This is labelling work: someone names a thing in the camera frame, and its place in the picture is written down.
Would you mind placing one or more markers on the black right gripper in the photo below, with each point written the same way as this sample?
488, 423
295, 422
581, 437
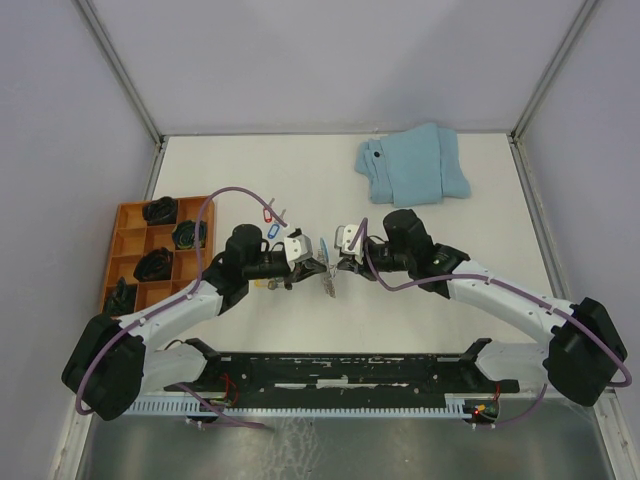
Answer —
350, 263

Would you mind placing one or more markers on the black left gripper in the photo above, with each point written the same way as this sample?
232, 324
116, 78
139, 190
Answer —
306, 269

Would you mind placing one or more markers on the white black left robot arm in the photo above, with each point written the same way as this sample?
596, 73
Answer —
117, 359

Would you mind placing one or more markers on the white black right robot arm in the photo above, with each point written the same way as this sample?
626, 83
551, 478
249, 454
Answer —
573, 347

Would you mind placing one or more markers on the key with red tag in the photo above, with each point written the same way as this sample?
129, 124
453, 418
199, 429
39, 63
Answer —
267, 214

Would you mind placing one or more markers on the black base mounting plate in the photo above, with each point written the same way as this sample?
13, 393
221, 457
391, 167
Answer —
431, 373

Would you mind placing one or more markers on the light blue folded cloth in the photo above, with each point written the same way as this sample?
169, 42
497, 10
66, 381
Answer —
415, 167

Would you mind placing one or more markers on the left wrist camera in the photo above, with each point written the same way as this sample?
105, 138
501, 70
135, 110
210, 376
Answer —
298, 247

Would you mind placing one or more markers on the aluminium frame rail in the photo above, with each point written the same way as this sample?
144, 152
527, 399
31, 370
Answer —
578, 127

